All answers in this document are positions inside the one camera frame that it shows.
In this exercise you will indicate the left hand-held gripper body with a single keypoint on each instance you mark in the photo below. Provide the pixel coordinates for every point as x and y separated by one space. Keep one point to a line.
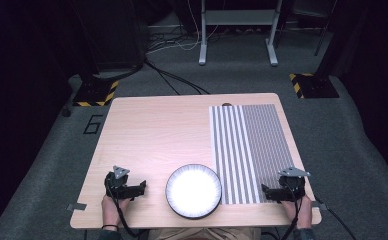
116 182

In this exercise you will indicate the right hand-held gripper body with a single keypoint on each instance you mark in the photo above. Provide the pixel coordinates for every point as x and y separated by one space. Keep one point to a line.
292 186

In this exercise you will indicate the person's left hand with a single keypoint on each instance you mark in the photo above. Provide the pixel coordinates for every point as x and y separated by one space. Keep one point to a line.
112 210

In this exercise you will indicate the person's right hand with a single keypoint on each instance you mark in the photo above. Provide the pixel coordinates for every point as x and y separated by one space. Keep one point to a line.
302 213

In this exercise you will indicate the grey tape piece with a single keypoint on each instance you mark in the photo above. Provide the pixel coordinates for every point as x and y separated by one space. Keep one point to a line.
76 206
319 205

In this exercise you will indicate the black wristband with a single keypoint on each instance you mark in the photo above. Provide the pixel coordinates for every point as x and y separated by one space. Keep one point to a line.
110 226

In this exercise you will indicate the grey white striped mat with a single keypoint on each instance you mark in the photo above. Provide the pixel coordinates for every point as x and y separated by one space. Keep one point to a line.
248 150

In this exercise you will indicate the white plate with dark rim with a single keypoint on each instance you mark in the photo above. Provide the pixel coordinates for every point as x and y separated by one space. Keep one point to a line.
193 191

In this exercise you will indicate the black stand base hazard tape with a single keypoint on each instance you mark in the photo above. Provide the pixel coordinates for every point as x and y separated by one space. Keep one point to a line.
315 86
95 91

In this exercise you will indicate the white metal table frame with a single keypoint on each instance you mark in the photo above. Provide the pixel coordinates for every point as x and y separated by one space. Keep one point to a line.
237 18

